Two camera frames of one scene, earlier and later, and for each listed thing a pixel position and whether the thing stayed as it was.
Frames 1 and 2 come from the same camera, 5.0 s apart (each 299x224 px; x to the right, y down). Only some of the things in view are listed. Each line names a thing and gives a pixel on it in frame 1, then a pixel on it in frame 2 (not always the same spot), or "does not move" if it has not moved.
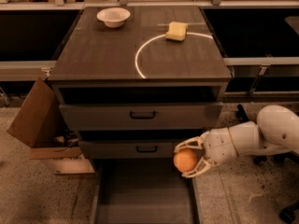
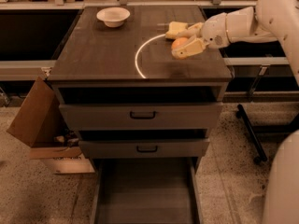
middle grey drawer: (131, 148) does not move
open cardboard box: (41, 124) does not move
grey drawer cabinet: (132, 83) does not move
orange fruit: (185, 160) → (179, 42)
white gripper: (219, 147) → (214, 32)
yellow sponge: (177, 31) does not move
